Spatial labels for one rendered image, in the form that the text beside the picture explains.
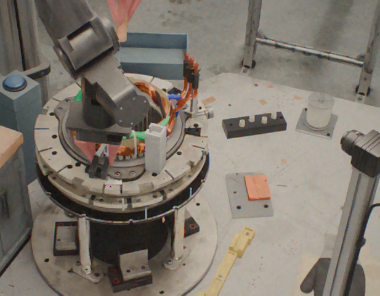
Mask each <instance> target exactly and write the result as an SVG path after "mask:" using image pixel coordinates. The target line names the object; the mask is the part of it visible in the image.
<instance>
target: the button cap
mask: <svg viewBox="0 0 380 296"><path fill-rule="evenodd" d="M4 85H5V87H7V88H10V89H18V88H19V89H20V88H21V87H22V86H24V85H25V80H24V77H22V76H20V75H11V76H8V77H6V78H5V80H4Z"/></svg>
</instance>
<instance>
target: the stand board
mask: <svg viewBox="0 0 380 296"><path fill-rule="evenodd" d="M23 143H24V140H23V133H20V132H18V131H15V130H12V129H9V128H5V127H2V126H1V125H0V169H1V167H2V166H3V165H4V164H5V163H6V162H7V161H8V159H10V157H11V156H12V155H14V154H15V152H16V150H17V149H18V148H19V147H20V146H21V145H22V144H23Z"/></svg>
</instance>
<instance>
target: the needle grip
mask: <svg viewBox="0 0 380 296"><path fill-rule="evenodd" d="M120 8H121V4H120V5H118V15H119V11H120ZM127 17H128V12H127V14H126V17H125V19H124V21H123V22H122V24H121V25H118V24H117V27H116V33H117V35H118V38H119V40H118V41H119V42H124V41H126V36H127Z"/></svg>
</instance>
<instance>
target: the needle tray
mask: <svg viewBox="0 0 380 296"><path fill-rule="evenodd" d="M116 43H117V45H118V48H119V51H120V44H119V41H117V42H116ZM119 51H118V52H117V53H116V54H115V55H114V56H115V57H116V58H117V59H118V62H119ZM184 52H185V53H186V52H187V56H188V33H160V32H136V31H127V36H126V41H124V42H123V44H122V45H121V54H120V66H121V67H122V68H121V69H122V70H123V71H124V73H135V74H136V75H145V76H152V77H153V79H154V78H159V79H162V80H184V76H183V70H184V60H185V55H184Z"/></svg>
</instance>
